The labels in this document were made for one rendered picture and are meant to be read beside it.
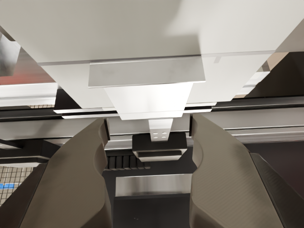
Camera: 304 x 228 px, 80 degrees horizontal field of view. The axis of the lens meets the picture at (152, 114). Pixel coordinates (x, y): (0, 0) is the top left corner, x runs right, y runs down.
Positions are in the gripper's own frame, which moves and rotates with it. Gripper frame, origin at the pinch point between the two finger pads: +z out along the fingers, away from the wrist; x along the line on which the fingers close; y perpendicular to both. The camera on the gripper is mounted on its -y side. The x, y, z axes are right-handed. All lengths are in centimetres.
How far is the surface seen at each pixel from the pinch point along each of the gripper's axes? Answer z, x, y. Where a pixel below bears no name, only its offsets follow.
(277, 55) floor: 166, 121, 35
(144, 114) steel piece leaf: 10.7, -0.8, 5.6
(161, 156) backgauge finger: 19.8, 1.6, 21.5
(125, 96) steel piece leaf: 7.2, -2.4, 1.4
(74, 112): 11.2, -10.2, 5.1
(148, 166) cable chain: 31.4, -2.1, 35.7
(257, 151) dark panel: 43, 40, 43
